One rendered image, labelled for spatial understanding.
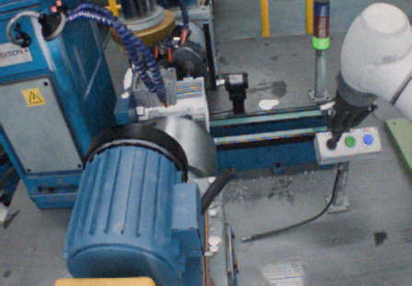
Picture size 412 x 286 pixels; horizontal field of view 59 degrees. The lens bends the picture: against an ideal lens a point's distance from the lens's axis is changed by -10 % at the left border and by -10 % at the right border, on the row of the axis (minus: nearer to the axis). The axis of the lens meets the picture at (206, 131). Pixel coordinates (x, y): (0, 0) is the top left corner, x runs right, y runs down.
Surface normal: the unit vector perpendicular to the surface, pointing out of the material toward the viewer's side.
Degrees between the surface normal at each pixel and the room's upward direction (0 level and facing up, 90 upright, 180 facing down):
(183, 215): 0
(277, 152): 90
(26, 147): 90
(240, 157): 90
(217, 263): 0
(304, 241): 0
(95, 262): 90
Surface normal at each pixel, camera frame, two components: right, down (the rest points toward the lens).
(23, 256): -0.12, -0.77
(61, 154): 0.02, 0.64
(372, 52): -0.58, 0.62
